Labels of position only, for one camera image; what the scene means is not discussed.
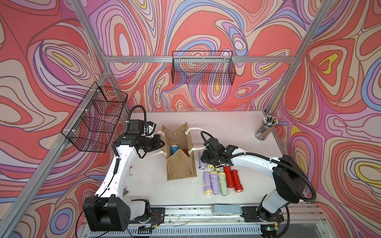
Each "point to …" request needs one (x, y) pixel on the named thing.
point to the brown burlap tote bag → (178, 149)
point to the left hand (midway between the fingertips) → (165, 143)
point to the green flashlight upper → (218, 169)
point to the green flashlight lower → (223, 183)
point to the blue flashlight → (174, 148)
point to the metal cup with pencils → (269, 122)
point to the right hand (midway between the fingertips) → (204, 162)
